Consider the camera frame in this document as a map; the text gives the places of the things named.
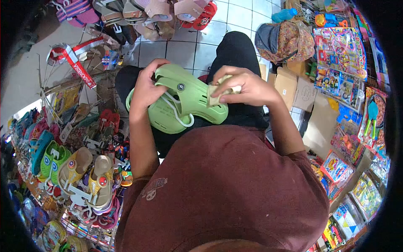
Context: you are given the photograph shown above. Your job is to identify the person's left hand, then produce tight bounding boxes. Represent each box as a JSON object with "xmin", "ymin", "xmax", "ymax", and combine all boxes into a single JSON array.
[{"xmin": 130, "ymin": 58, "xmax": 172, "ymax": 111}]

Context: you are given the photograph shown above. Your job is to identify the person's right hand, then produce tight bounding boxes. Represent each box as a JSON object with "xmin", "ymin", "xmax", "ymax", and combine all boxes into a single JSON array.
[{"xmin": 210, "ymin": 65, "xmax": 281, "ymax": 108}]

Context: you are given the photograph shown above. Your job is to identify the person's left fingers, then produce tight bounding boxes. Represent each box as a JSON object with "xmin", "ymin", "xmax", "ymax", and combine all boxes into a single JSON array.
[{"xmin": 146, "ymin": 58, "xmax": 172, "ymax": 76}]

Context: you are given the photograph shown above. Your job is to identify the person's right thumb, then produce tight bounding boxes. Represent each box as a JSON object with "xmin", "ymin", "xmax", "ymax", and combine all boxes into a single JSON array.
[{"xmin": 219, "ymin": 93, "xmax": 250, "ymax": 104}]

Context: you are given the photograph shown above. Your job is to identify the person's right fingers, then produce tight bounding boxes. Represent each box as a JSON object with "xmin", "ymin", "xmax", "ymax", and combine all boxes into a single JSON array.
[{"xmin": 210, "ymin": 65, "xmax": 250, "ymax": 87}]

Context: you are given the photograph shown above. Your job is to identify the person's left thumb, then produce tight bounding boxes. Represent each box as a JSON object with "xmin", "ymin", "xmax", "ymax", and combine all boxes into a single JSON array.
[{"xmin": 154, "ymin": 85, "xmax": 170, "ymax": 99}]

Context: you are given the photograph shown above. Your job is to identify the beige cloth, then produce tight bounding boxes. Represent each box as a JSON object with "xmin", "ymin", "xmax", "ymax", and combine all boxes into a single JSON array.
[{"xmin": 207, "ymin": 75, "xmax": 242, "ymax": 106}]

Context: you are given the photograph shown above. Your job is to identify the green clog with black button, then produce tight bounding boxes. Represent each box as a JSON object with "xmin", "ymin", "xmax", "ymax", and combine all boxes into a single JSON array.
[{"xmin": 154, "ymin": 64, "xmax": 229, "ymax": 125}]

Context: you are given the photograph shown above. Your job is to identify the person's legs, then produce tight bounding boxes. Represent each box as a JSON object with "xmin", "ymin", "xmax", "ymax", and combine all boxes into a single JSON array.
[{"xmin": 115, "ymin": 31, "xmax": 270, "ymax": 159}]

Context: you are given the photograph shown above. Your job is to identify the white plastic shoe hanger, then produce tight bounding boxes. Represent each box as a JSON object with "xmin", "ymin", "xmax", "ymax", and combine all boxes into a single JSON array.
[{"xmin": 160, "ymin": 91, "xmax": 195, "ymax": 128}]

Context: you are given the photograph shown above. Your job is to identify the small blue toy packet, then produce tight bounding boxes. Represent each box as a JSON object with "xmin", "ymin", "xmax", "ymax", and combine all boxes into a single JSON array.
[{"xmin": 101, "ymin": 50, "xmax": 124, "ymax": 71}]

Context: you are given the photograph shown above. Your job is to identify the row of hanging sandals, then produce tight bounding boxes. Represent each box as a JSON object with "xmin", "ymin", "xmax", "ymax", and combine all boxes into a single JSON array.
[{"xmin": 51, "ymin": 0, "xmax": 218, "ymax": 42}]

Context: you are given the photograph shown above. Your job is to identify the small cardboard box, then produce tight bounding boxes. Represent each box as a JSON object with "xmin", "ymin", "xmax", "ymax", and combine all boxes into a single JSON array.
[{"xmin": 267, "ymin": 66, "xmax": 298, "ymax": 111}]

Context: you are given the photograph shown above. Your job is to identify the floral cap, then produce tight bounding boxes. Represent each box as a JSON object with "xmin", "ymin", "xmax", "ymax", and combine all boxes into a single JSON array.
[{"xmin": 254, "ymin": 21, "xmax": 315, "ymax": 63}]

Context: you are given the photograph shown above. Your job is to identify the cardboard box with round stamp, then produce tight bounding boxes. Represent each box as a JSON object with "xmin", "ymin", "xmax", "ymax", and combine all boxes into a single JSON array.
[{"xmin": 292, "ymin": 77, "xmax": 318, "ymax": 113}]

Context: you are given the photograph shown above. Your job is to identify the blue plastic bottle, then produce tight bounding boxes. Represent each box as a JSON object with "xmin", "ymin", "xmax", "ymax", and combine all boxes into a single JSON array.
[{"xmin": 271, "ymin": 8, "xmax": 298, "ymax": 23}]

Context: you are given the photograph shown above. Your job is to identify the red and white ribbon ornament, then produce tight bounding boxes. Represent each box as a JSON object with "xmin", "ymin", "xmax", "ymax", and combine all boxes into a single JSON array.
[{"xmin": 47, "ymin": 35, "xmax": 105, "ymax": 90}]

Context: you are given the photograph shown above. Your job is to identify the large brown cardboard sheet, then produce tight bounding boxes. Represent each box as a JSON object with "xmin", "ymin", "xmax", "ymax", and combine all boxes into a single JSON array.
[{"xmin": 302, "ymin": 94, "xmax": 341, "ymax": 159}]

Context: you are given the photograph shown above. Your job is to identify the yellow printed packet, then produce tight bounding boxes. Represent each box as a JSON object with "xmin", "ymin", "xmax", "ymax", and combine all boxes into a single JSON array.
[{"xmin": 53, "ymin": 86, "xmax": 83, "ymax": 115}]

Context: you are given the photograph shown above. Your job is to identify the person's body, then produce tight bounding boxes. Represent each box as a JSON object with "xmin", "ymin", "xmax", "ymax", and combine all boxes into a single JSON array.
[{"xmin": 115, "ymin": 124, "xmax": 330, "ymax": 252}]

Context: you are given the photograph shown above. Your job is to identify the full toy shop shelf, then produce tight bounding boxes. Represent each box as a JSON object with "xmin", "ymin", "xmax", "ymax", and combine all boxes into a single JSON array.
[{"xmin": 307, "ymin": 0, "xmax": 391, "ymax": 252}]

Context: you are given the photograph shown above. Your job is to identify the rack of children's sandals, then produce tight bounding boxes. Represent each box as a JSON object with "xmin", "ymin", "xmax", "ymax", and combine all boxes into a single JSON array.
[{"xmin": 6, "ymin": 107, "xmax": 134, "ymax": 252}]

